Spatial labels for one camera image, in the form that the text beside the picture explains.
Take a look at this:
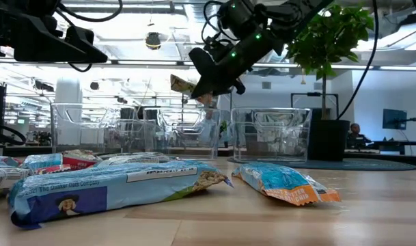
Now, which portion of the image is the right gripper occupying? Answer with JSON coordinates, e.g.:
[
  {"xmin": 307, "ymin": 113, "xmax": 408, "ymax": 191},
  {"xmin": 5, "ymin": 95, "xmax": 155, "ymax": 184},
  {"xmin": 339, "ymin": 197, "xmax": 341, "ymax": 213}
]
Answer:
[{"xmin": 189, "ymin": 20, "xmax": 283, "ymax": 99}]

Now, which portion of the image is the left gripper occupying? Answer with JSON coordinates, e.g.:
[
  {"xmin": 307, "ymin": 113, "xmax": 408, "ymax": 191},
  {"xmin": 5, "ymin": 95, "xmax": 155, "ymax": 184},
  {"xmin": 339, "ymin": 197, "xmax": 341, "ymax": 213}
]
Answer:
[{"xmin": 0, "ymin": 0, "xmax": 109, "ymax": 64}]

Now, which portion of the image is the orange blue granola bar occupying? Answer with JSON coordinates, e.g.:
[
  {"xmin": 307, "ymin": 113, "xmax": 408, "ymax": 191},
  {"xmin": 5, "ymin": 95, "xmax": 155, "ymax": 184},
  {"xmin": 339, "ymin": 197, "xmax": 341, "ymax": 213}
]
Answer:
[{"xmin": 232, "ymin": 162, "xmax": 342, "ymax": 207}]

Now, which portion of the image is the blue Quaker granola bar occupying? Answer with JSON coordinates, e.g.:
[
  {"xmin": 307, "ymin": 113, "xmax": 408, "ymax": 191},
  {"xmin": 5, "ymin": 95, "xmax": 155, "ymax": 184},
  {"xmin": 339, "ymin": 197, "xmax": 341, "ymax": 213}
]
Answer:
[{"xmin": 8, "ymin": 160, "xmax": 234, "ymax": 230}]

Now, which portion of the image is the clear plastic bin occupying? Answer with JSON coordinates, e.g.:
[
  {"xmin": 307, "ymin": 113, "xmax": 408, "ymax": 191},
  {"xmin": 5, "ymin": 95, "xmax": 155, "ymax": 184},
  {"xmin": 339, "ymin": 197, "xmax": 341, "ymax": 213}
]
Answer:
[
  {"xmin": 142, "ymin": 106, "xmax": 222, "ymax": 161},
  {"xmin": 230, "ymin": 107, "xmax": 313, "ymax": 163},
  {"xmin": 50, "ymin": 102, "xmax": 145, "ymax": 154}
]

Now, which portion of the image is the horizontal light strip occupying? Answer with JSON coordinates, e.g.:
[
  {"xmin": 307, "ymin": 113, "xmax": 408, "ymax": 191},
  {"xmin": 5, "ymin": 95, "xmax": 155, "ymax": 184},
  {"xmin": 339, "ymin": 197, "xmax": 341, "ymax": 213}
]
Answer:
[{"xmin": 0, "ymin": 58, "xmax": 416, "ymax": 72}]

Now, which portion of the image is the green leafy plant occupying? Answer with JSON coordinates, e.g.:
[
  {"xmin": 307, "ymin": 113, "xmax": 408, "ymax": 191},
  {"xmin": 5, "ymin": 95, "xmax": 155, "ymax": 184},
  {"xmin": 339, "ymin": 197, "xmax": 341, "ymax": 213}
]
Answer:
[{"xmin": 285, "ymin": 3, "xmax": 375, "ymax": 120}]

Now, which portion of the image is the black plant pot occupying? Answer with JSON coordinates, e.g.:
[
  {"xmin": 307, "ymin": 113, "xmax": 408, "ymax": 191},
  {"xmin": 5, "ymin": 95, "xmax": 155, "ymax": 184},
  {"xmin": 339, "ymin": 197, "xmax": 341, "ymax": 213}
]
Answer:
[{"xmin": 308, "ymin": 108, "xmax": 351, "ymax": 162}]

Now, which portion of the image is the person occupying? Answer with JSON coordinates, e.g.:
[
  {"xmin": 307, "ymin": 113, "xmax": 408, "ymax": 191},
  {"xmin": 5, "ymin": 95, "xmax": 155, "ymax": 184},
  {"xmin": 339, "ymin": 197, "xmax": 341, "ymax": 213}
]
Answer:
[{"xmin": 346, "ymin": 122, "xmax": 372, "ymax": 150}]

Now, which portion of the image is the round dark mat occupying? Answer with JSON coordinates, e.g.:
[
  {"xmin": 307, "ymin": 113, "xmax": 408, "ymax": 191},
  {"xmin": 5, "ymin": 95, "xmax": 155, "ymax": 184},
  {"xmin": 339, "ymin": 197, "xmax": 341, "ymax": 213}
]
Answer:
[{"xmin": 227, "ymin": 156, "xmax": 416, "ymax": 172}]

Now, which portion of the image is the black stand frame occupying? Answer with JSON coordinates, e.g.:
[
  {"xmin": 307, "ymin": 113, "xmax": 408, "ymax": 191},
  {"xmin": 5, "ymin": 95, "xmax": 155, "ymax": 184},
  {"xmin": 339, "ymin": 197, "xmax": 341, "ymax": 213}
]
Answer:
[{"xmin": 290, "ymin": 92, "xmax": 339, "ymax": 120}]

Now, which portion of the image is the black cable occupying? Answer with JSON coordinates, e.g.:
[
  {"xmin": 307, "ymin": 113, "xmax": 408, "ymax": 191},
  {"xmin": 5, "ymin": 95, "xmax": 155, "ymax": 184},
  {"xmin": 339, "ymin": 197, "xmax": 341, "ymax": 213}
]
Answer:
[{"xmin": 336, "ymin": 0, "xmax": 380, "ymax": 120}]

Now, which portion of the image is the wall monitor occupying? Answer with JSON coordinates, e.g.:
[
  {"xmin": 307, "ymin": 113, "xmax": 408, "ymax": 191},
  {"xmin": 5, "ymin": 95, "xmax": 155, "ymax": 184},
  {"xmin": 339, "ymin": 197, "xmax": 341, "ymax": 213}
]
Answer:
[{"xmin": 382, "ymin": 108, "xmax": 408, "ymax": 131}]

